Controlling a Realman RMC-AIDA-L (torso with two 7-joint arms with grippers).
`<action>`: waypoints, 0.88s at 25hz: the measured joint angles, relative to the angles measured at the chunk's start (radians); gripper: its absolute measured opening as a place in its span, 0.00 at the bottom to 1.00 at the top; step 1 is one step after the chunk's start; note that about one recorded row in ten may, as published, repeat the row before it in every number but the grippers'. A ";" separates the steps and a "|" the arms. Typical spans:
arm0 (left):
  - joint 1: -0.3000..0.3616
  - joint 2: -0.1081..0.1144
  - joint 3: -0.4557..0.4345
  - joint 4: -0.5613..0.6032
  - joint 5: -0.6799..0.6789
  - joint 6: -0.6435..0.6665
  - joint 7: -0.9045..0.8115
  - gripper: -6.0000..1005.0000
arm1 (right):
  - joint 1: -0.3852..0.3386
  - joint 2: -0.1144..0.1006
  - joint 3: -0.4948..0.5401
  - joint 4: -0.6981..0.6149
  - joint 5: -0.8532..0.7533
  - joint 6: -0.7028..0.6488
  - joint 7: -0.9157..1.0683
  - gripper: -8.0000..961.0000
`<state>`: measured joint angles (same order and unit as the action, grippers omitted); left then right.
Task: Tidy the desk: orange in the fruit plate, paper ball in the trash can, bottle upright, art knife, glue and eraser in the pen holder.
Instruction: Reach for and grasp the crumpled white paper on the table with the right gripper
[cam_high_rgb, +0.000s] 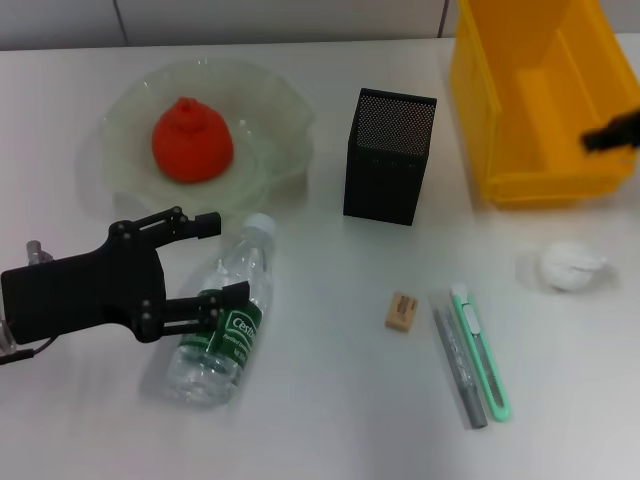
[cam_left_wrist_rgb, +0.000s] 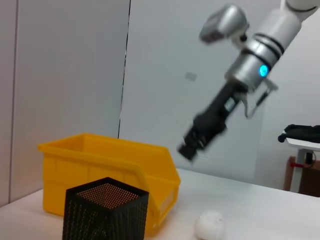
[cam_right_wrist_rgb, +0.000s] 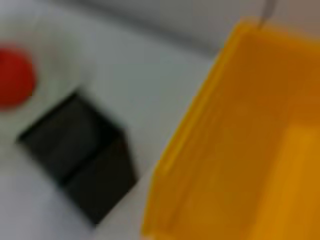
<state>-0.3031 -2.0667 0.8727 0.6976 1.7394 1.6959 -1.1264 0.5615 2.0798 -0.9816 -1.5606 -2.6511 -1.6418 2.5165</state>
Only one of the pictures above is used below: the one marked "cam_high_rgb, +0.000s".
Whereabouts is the green glass fruit plate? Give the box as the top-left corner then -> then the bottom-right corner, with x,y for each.
102,58 -> 317,214

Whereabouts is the left arm cable with connector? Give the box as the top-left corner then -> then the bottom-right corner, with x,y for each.
0,239 -> 56,365

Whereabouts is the beige eraser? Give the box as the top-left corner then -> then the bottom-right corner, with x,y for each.
384,291 -> 420,331

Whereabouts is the orange fruit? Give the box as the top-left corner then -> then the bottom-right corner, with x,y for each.
151,97 -> 235,185

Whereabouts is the black mesh pen holder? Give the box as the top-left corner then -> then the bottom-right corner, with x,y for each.
343,88 -> 438,227

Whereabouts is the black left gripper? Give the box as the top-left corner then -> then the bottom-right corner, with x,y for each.
0,205 -> 251,346

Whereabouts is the mint green utility knife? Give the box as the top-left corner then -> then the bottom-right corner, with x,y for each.
449,283 -> 512,424

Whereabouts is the yellow plastic bin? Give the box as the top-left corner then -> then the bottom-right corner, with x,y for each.
449,0 -> 640,204

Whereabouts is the clear water bottle green label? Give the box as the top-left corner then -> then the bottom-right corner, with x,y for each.
167,213 -> 278,405

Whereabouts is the grey pen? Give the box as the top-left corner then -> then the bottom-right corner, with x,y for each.
430,294 -> 489,430

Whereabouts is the white paper ball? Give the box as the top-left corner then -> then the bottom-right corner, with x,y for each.
538,240 -> 611,292

